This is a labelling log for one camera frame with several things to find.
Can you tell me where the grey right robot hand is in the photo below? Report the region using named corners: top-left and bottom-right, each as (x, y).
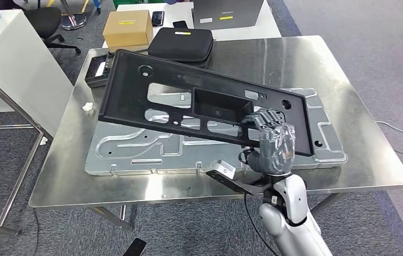
top-left (239, 108), bottom-right (297, 177)

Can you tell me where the black plastic panel part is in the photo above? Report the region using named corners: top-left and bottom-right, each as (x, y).
top-left (98, 49), bottom-right (316, 157)

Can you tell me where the steel workbench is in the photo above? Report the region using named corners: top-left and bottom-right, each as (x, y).
top-left (28, 34), bottom-right (403, 232)

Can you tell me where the grey laptop box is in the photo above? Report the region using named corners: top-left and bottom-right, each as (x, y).
top-left (191, 0), bottom-right (266, 31)

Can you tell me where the black zip case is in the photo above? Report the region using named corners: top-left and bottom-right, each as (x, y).
top-left (147, 27), bottom-right (215, 68)

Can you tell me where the stamped metal plate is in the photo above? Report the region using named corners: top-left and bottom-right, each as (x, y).
top-left (84, 87), bottom-right (349, 177)

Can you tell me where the cardboard box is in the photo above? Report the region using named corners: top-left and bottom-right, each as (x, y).
top-left (102, 9), bottom-right (154, 52)

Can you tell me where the black box with antenna rods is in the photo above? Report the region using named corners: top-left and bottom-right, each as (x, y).
top-left (84, 51), bottom-right (118, 89)

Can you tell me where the green crate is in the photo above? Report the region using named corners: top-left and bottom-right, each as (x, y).
top-left (113, 0), bottom-right (168, 10)

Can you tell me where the chrome base stanchion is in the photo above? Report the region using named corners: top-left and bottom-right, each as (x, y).
top-left (58, 0), bottom-right (88, 31)

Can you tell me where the black office chair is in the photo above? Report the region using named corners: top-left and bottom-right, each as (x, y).
top-left (23, 6), bottom-right (82, 56)

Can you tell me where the white desk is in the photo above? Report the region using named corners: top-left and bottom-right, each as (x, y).
top-left (0, 9), bottom-right (75, 138)

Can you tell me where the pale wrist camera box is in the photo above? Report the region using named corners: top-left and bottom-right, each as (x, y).
top-left (211, 159), bottom-right (236, 180)

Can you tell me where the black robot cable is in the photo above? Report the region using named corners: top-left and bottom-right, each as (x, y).
top-left (243, 193), bottom-right (271, 256)

